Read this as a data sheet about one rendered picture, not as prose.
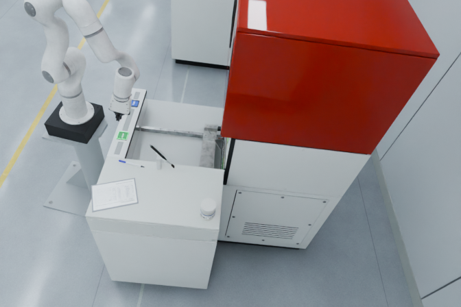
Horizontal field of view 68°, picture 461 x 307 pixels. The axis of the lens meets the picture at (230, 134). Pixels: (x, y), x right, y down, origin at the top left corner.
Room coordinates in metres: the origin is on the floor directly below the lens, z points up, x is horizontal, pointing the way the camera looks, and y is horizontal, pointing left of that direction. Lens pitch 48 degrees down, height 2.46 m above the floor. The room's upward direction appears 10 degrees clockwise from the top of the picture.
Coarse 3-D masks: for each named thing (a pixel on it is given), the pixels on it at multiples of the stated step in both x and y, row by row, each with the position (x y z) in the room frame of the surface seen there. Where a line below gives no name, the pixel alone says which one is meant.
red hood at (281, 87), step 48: (240, 0) 1.26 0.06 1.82; (288, 0) 1.34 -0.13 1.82; (336, 0) 1.41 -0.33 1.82; (384, 0) 1.49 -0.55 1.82; (240, 48) 1.07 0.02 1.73; (288, 48) 1.09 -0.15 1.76; (336, 48) 1.10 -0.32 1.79; (384, 48) 1.12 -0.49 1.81; (432, 48) 1.17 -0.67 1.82; (240, 96) 1.08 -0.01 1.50; (288, 96) 1.09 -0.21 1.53; (336, 96) 1.11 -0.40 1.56; (384, 96) 1.13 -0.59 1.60; (288, 144) 1.10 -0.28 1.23; (336, 144) 1.12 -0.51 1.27
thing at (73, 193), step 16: (80, 144) 1.18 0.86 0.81; (96, 144) 1.30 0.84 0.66; (80, 160) 1.25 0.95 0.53; (96, 160) 1.27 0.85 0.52; (64, 176) 1.40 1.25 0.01; (80, 176) 1.34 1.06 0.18; (96, 176) 1.25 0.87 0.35; (64, 192) 1.27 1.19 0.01; (80, 192) 1.29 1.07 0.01; (64, 208) 1.13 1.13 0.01; (80, 208) 1.16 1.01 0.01
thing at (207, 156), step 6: (204, 132) 1.38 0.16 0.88; (216, 132) 1.40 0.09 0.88; (204, 144) 1.29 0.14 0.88; (210, 144) 1.30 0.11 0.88; (204, 150) 1.25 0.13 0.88; (210, 150) 1.25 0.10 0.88; (204, 156) 1.20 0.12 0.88; (210, 156) 1.21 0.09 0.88; (204, 162) 1.16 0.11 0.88; (210, 162) 1.16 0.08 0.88
